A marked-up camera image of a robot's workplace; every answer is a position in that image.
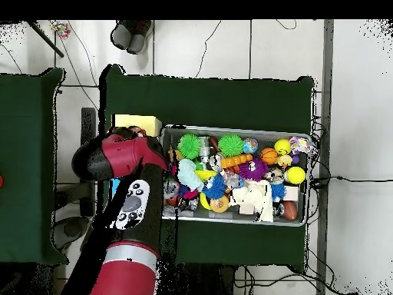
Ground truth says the wooden box with three holes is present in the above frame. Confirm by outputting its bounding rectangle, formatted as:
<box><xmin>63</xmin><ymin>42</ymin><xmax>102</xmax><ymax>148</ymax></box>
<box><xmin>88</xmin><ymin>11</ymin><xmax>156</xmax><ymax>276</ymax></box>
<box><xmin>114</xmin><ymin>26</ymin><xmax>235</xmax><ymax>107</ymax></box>
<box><xmin>110</xmin><ymin>114</ymin><xmax>163</xmax><ymax>197</ymax></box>

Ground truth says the mint green foam cloth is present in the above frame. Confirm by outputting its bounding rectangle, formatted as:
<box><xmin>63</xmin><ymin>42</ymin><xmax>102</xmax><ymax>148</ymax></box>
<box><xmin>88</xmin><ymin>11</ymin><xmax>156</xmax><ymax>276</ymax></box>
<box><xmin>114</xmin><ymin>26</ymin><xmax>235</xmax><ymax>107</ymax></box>
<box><xmin>177</xmin><ymin>158</ymin><xmax>205</xmax><ymax>193</ymax></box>

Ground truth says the green spiky ball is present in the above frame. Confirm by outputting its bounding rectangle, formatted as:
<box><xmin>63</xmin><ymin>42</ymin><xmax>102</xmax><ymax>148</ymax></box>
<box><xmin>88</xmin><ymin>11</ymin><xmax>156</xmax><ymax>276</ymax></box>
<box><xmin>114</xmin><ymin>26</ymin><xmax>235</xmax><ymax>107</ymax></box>
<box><xmin>217</xmin><ymin>133</ymin><xmax>244</xmax><ymax>159</ymax></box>
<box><xmin>177</xmin><ymin>134</ymin><xmax>203</xmax><ymax>161</ymax></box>

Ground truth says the blue spiky ball with eyes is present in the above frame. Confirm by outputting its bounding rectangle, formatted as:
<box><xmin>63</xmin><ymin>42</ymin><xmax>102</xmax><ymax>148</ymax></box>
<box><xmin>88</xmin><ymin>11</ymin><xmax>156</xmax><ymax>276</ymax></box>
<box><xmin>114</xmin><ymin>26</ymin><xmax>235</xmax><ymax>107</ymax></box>
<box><xmin>203</xmin><ymin>176</ymin><xmax>229</xmax><ymax>201</ymax></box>

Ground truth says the orange plastic toy block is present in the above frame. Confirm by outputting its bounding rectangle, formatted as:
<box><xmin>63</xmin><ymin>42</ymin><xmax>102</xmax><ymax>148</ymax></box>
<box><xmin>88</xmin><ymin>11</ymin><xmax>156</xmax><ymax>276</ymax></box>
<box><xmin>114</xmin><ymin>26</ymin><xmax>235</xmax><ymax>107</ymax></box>
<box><xmin>220</xmin><ymin>153</ymin><xmax>254</xmax><ymax>171</ymax></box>

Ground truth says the purple furry monster toy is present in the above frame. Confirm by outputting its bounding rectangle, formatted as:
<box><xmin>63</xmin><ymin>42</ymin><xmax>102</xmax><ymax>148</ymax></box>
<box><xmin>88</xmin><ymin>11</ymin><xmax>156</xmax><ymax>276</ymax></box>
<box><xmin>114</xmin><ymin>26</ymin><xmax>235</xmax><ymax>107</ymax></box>
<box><xmin>239</xmin><ymin>158</ymin><xmax>270</xmax><ymax>182</ymax></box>

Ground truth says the cream knitted cloth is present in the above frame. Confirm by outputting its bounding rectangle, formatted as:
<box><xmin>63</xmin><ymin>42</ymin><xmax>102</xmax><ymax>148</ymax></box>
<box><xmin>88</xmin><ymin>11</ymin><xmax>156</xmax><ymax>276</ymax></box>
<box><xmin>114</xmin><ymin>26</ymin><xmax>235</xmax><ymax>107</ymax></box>
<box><xmin>230</xmin><ymin>180</ymin><xmax>276</xmax><ymax>224</ymax></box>

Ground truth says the dark green table cloth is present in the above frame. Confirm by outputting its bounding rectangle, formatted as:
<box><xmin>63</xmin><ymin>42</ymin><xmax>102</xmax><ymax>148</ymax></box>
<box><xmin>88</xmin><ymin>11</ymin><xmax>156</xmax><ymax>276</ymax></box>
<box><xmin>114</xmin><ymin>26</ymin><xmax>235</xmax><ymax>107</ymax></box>
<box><xmin>0</xmin><ymin>67</ymin><xmax>65</xmax><ymax>265</ymax></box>
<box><xmin>97</xmin><ymin>64</ymin><xmax>317</xmax><ymax>271</ymax></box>

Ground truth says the orange toy basketball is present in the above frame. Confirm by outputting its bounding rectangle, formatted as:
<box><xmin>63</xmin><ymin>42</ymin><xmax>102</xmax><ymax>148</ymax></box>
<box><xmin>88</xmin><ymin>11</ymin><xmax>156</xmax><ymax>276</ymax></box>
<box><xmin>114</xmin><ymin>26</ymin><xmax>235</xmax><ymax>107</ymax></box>
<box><xmin>260</xmin><ymin>147</ymin><xmax>280</xmax><ymax>166</ymax></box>

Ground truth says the yellow ball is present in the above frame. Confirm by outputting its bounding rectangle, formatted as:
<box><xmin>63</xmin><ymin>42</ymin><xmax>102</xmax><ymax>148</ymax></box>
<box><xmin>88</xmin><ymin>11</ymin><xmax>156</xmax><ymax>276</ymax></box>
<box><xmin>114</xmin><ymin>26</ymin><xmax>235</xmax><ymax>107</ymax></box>
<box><xmin>285</xmin><ymin>165</ymin><xmax>307</xmax><ymax>185</ymax></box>
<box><xmin>274</xmin><ymin>138</ymin><xmax>292</xmax><ymax>155</ymax></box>

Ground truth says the person's foot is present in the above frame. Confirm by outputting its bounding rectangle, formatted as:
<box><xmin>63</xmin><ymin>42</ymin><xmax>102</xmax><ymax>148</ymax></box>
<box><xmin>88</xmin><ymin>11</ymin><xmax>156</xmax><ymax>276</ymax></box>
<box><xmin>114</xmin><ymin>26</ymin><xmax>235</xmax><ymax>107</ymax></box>
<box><xmin>110</xmin><ymin>20</ymin><xmax>135</xmax><ymax>50</ymax></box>
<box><xmin>127</xmin><ymin>20</ymin><xmax>153</xmax><ymax>55</ymax></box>

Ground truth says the grey round stand base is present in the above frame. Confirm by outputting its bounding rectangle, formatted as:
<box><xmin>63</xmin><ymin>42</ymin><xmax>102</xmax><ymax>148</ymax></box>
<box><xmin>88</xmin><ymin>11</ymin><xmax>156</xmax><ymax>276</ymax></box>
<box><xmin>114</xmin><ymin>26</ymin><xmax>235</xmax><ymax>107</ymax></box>
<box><xmin>51</xmin><ymin>214</ymin><xmax>93</xmax><ymax>250</ymax></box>

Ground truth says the small colourful floor toy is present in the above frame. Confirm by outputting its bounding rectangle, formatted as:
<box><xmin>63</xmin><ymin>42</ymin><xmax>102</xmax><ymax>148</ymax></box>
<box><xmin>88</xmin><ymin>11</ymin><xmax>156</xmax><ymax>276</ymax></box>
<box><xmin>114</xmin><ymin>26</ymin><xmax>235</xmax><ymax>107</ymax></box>
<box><xmin>50</xmin><ymin>21</ymin><xmax>71</xmax><ymax>39</ymax></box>

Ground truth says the thin black rod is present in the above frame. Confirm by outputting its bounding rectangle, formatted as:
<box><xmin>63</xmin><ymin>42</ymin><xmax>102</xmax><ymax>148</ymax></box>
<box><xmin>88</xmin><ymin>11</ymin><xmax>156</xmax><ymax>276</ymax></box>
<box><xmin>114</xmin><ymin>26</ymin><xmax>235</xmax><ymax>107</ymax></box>
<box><xmin>24</xmin><ymin>20</ymin><xmax>65</xmax><ymax>58</ymax></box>

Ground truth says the wire mesh bin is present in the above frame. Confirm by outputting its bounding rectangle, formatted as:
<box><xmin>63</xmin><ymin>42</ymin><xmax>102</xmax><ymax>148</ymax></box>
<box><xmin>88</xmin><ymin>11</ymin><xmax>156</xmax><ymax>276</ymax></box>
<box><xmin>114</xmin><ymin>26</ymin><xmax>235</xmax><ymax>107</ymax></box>
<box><xmin>160</xmin><ymin>125</ymin><xmax>313</xmax><ymax>228</ymax></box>

